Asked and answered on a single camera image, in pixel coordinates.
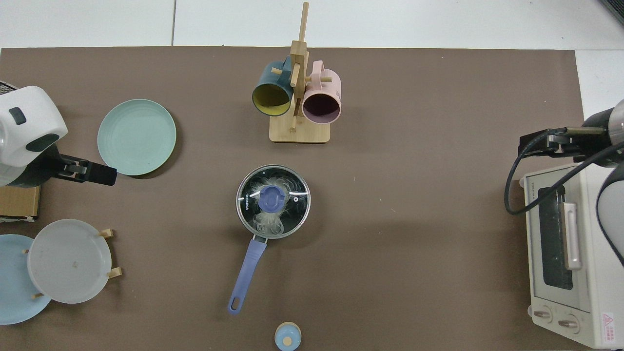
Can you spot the white vermicelli bundle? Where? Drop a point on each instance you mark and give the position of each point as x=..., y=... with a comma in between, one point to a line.
x=270, y=224

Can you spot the black flat object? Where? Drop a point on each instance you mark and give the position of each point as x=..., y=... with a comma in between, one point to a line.
x=618, y=7

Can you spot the pink mug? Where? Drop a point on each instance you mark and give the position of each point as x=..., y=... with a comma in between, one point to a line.
x=321, y=107

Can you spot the glass lid with blue knob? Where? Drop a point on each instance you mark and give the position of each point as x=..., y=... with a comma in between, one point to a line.
x=273, y=200

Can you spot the wooden cup stand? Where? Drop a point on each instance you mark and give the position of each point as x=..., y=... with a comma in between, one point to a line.
x=300, y=131

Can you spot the pale toaster oven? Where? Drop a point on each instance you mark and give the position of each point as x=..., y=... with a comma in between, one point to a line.
x=604, y=292

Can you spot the pale green plate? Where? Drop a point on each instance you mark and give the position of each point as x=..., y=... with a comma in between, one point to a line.
x=136, y=136

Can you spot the brown table cloth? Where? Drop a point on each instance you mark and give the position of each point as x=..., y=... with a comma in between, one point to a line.
x=414, y=243

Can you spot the wooden plate rack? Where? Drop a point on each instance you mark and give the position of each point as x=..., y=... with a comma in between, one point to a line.
x=115, y=272

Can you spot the grey white plate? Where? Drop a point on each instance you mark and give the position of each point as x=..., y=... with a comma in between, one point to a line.
x=68, y=261

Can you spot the light blue plate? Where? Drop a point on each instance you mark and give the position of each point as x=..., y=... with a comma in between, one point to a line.
x=14, y=292

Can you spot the small blue round thing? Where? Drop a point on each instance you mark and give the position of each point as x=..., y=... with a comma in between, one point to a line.
x=282, y=336

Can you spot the dark teal mug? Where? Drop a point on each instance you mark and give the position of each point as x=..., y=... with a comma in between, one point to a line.
x=273, y=100

